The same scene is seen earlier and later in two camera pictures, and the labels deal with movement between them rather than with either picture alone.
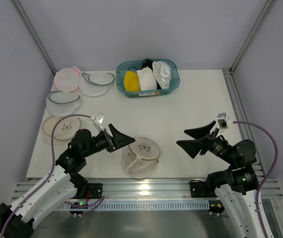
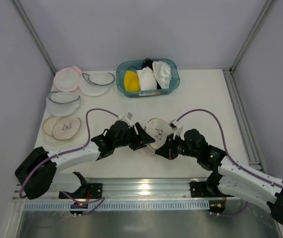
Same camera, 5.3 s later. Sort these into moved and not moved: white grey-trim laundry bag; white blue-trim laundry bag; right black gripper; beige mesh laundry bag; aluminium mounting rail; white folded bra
Moved: right black gripper; beige mesh laundry bag
Not moved: aluminium mounting rail; white blue-trim laundry bag; white folded bra; white grey-trim laundry bag
